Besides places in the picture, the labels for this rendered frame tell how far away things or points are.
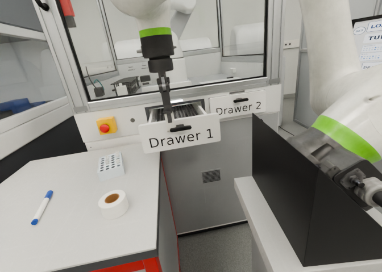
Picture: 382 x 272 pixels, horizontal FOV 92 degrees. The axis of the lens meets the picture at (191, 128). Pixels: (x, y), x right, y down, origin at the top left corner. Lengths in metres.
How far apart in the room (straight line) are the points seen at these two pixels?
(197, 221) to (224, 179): 0.35
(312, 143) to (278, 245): 0.21
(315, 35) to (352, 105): 0.24
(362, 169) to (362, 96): 0.14
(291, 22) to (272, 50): 3.60
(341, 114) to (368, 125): 0.04
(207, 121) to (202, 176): 0.50
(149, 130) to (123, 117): 0.31
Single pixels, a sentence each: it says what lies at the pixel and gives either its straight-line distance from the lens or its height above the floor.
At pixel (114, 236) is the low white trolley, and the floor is 0.76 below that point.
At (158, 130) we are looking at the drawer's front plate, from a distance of 0.66.
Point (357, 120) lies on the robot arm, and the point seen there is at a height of 0.99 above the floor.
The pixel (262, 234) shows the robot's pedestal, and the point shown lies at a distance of 0.48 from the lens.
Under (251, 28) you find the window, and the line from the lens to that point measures 1.00.
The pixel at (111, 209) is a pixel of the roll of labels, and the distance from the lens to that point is 0.55.
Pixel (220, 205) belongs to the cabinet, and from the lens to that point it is 1.27.
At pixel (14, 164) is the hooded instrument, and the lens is 1.26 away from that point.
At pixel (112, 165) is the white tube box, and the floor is 0.79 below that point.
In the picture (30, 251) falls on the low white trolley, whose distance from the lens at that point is 0.63.
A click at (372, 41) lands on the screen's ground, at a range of 1.14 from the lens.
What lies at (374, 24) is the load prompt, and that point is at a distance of 1.19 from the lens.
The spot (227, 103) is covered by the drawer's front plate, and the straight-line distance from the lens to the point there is 0.94.
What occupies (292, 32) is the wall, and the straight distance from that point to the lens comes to 4.62.
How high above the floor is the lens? 1.13
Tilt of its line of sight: 21 degrees down
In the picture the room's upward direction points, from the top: 7 degrees counter-clockwise
